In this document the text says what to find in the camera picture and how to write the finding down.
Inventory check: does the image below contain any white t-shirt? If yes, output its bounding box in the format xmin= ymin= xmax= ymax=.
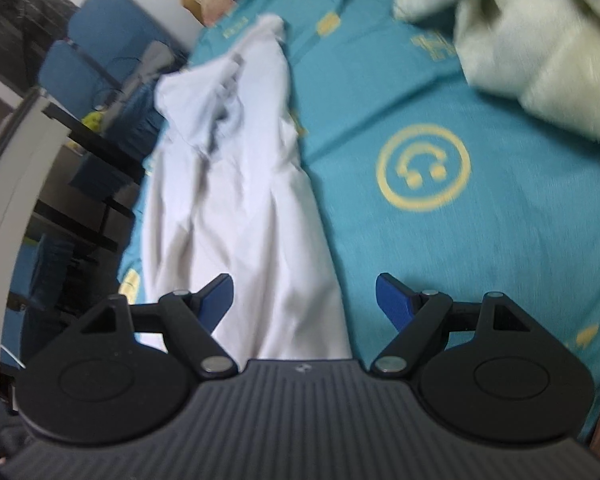
xmin=142 ymin=14 xmax=351 ymax=363

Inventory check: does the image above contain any teal patterned bed sheet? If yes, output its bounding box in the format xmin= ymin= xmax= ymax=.
xmin=116 ymin=0 xmax=600 ymax=446

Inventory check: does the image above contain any white black desk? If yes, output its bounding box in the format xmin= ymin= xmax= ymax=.
xmin=0 ymin=89 xmax=146 ymax=401

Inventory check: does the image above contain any yellow green plush toy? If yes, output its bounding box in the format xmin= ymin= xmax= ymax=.
xmin=81 ymin=110 xmax=104 ymax=132

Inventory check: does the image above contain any grey cloth on chair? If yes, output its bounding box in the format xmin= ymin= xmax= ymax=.
xmin=102 ymin=41 xmax=178 ymax=130

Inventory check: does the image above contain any blue covered chair far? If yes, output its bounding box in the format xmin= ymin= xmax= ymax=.
xmin=38 ymin=40 xmax=121 ymax=117

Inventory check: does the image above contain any blue covered chair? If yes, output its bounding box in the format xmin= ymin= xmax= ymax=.
xmin=66 ymin=0 xmax=192 ymax=162
xmin=38 ymin=40 xmax=121 ymax=117

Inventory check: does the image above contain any blue covered chair near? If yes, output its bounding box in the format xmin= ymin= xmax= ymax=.
xmin=66 ymin=0 xmax=192 ymax=162

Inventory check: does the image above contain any green cartoon fleece blanket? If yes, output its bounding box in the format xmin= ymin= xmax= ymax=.
xmin=393 ymin=0 xmax=600 ymax=143

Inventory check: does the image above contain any dark window with grille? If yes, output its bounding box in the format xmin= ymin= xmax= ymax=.
xmin=0 ymin=0 xmax=78 ymax=96

